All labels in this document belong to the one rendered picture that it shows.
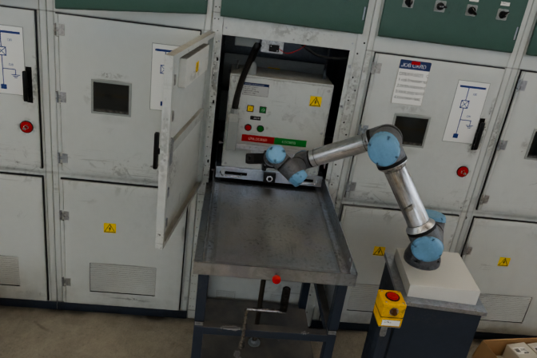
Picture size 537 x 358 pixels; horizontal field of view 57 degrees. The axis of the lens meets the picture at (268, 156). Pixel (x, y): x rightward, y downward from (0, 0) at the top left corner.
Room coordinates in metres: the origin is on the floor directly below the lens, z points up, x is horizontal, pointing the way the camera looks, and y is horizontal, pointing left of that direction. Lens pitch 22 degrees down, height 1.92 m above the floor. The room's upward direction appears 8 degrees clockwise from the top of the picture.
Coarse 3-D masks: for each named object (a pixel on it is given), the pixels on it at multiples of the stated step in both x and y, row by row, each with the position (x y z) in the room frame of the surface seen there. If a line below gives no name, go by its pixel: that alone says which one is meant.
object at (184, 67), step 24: (192, 48) 1.83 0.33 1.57; (168, 72) 1.60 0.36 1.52; (192, 72) 1.86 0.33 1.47; (168, 96) 1.60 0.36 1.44; (192, 96) 2.00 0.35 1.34; (168, 120) 1.60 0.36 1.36; (192, 120) 1.98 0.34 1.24; (168, 144) 1.60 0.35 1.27; (192, 144) 2.07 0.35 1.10; (168, 168) 1.61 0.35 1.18; (192, 168) 2.10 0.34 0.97; (168, 192) 1.65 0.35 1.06; (192, 192) 2.10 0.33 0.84; (168, 216) 1.75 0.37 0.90; (168, 240) 1.67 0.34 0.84
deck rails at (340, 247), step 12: (216, 192) 2.12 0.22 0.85; (324, 192) 2.23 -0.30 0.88; (216, 204) 2.00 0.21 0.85; (324, 204) 2.16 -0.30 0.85; (216, 216) 1.89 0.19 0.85; (324, 216) 2.03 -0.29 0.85; (336, 216) 1.93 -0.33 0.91; (336, 228) 1.89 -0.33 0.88; (204, 240) 1.69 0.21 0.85; (336, 240) 1.83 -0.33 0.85; (204, 252) 1.55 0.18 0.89; (336, 252) 1.74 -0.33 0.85; (348, 252) 1.66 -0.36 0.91; (348, 264) 1.63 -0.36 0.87
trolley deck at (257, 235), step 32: (224, 192) 2.14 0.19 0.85; (256, 192) 2.19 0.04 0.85; (288, 192) 2.24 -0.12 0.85; (224, 224) 1.84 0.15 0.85; (256, 224) 1.88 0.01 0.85; (288, 224) 1.92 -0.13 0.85; (320, 224) 1.96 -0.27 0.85; (224, 256) 1.61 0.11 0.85; (256, 256) 1.64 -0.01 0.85; (288, 256) 1.67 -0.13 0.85; (320, 256) 1.70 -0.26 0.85
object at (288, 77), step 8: (232, 64) 2.48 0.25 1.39; (232, 72) 2.31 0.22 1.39; (240, 72) 2.33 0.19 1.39; (264, 72) 2.40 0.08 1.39; (272, 72) 2.43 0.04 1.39; (280, 72) 2.46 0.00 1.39; (288, 72) 2.48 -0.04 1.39; (296, 72) 2.51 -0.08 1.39; (280, 80) 2.30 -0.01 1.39; (288, 80) 2.30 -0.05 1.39; (296, 80) 2.31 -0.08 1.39; (304, 80) 2.35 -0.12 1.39; (312, 80) 2.38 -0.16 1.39; (320, 80) 2.40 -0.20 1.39; (328, 80) 2.43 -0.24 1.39; (328, 112) 2.32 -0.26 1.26
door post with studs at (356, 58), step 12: (372, 0) 2.29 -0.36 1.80; (372, 12) 2.29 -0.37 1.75; (360, 36) 2.28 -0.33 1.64; (360, 48) 2.29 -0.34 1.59; (348, 60) 2.29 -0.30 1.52; (360, 60) 2.29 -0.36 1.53; (348, 72) 2.29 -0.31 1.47; (360, 72) 2.29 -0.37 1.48; (348, 84) 2.28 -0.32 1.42; (348, 96) 2.28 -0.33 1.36; (348, 108) 2.29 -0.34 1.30; (336, 120) 2.28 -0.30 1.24; (348, 120) 2.29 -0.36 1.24; (336, 132) 2.29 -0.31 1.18; (336, 168) 2.29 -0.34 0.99; (336, 180) 2.29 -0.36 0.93; (312, 288) 2.29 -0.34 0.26; (312, 300) 2.29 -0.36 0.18
